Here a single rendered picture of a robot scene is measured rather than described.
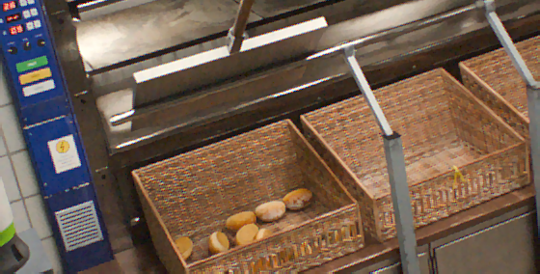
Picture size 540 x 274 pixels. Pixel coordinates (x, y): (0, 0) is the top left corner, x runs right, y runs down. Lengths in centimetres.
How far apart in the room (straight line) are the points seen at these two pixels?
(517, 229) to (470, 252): 17
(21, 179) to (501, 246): 150
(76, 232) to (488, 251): 129
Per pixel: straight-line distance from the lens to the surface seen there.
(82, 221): 326
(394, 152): 288
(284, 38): 276
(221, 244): 314
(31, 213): 325
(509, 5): 369
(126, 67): 316
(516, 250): 333
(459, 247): 320
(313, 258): 303
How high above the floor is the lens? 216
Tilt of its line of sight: 23 degrees down
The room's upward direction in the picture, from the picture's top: 11 degrees counter-clockwise
